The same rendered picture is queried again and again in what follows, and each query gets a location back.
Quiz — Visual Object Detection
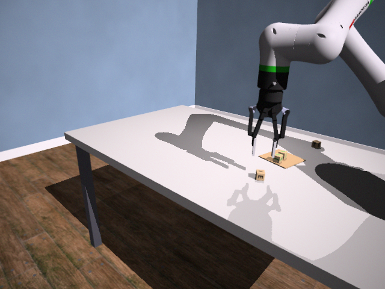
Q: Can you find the tan flat mat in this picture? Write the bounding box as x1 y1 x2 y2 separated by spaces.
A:
259 152 305 169

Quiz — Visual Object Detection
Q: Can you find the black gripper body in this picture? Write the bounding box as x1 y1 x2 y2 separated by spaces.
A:
256 89 283 118

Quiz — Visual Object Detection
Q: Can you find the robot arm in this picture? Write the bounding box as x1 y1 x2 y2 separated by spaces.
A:
257 0 385 117

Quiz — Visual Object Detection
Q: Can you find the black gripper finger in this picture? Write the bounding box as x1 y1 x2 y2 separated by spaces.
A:
248 105 268 156
271 108 290 158

